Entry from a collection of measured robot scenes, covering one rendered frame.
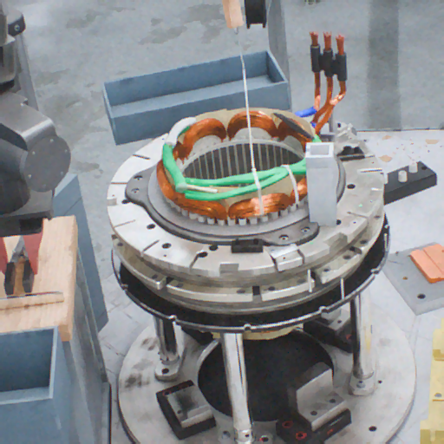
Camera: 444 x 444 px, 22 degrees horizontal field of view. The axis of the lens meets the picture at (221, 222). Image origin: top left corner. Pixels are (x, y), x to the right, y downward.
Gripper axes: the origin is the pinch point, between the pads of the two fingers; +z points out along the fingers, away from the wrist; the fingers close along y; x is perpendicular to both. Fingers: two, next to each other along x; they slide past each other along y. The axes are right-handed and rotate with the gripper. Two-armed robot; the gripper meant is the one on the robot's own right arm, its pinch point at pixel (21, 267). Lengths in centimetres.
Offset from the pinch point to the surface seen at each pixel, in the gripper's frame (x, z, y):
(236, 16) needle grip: 8.4, -22.4, 26.4
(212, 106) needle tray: 35.7, 3.5, 23.2
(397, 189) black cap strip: 46, 28, 51
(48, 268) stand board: 2.0, 2.1, 2.5
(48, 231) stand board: 9.1, 2.2, 2.1
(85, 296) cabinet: 10.5, 13.5, 4.6
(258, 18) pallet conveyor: 135, 39, 37
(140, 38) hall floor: 276, 110, 3
